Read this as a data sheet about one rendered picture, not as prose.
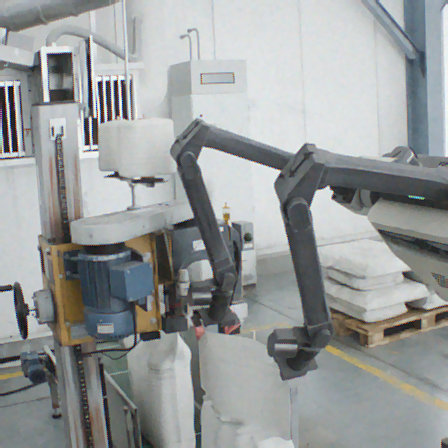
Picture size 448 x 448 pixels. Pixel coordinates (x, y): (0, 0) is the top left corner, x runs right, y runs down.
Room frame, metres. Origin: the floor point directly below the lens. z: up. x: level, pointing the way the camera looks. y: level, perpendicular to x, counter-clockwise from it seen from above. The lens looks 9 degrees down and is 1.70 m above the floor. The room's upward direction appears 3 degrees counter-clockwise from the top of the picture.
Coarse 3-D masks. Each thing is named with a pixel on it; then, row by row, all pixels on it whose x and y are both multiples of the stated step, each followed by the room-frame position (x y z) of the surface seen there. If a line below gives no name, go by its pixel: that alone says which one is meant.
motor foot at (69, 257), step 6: (66, 252) 1.89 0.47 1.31; (72, 252) 1.89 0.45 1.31; (66, 258) 1.88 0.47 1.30; (72, 258) 1.87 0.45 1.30; (78, 258) 1.87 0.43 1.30; (66, 264) 1.88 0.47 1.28; (72, 264) 1.89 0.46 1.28; (78, 264) 1.88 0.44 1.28; (66, 270) 1.88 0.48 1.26; (72, 270) 1.89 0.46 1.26; (78, 270) 1.89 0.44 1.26; (66, 276) 1.88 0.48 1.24; (72, 276) 1.88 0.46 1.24; (78, 276) 1.86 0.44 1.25
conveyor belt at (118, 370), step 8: (104, 344) 3.70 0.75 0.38; (112, 344) 3.70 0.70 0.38; (104, 352) 3.57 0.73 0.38; (112, 352) 3.56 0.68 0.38; (120, 352) 3.56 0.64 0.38; (104, 360) 3.44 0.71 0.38; (112, 360) 3.43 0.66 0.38; (120, 360) 3.43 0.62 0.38; (104, 368) 3.31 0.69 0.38; (112, 368) 3.31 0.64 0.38; (120, 368) 3.31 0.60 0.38; (112, 376) 3.20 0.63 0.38; (120, 376) 3.20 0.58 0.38; (128, 376) 3.19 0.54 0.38; (120, 384) 3.09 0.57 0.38; (128, 384) 3.09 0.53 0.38; (128, 392) 2.99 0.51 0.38; (200, 424) 2.61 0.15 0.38; (200, 432) 2.54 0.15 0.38; (144, 440) 2.48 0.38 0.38; (200, 440) 2.47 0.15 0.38
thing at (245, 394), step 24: (216, 336) 1.93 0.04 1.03; (240, 336) 1.88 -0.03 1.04; (216, 360) 1.76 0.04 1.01; (240, 360) 1.70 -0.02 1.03; (264, 360) 1.80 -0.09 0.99; (216, 384) 1.77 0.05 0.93; (240, 384) 1.70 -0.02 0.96; (264, 384) 1.66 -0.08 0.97; (288, 384) 1.59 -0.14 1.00; (216, 408) 1.78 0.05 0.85; (240, 408) 1.70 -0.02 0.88; (264, 408) 1.66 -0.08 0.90; (288, 408) 1.59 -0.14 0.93; (216, 432) 1.80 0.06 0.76; (240, 432) 1.68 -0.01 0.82; (264, 432) 1.66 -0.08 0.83; (288, 432) 1.59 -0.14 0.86
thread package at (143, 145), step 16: (128, 128) 1.81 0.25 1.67; (144, 128) 1.80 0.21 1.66; (160, 128) 1.82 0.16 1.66; (128, 144) 1.81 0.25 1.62; (144, 144) 1.80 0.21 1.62; (160, 144) 1.82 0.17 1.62; (128, 160) 1.81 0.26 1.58; (144, 160) 1.80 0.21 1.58; (160, 160) 1.81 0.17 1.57; (128, 176) 1.82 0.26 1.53; (144, 176) 1.80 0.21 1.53
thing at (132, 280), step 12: (120, 264) 1.75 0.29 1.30; (132, 264) 1.74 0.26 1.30; (144, 264) 1.74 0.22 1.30; (120, 276) 1.70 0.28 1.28; (132, 276) 1.70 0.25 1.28; (144, 276) 1.74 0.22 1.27; (120, 288) 1.70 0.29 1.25; (132, 288) 1.70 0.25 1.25; (144, 288) 1.73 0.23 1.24; (132, 300) 1.70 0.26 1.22
